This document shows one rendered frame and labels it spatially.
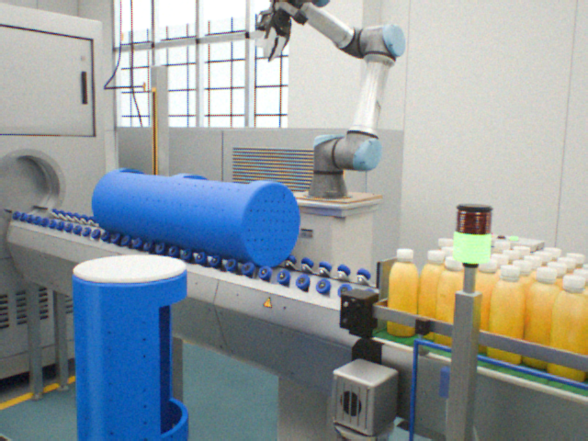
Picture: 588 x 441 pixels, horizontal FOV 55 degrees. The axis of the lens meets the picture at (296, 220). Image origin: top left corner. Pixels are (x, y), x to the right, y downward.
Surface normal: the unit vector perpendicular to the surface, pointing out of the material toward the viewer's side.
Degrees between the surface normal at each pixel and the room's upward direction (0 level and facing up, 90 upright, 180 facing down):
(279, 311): 70
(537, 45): 90
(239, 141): 90
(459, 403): 90
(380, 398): 90
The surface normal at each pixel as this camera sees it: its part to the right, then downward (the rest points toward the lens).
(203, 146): -0.56, 0.11
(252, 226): 0.76, 0.11
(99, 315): -0.24, 0.13
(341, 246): 0.19, 0.15
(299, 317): -0.60, -0.25
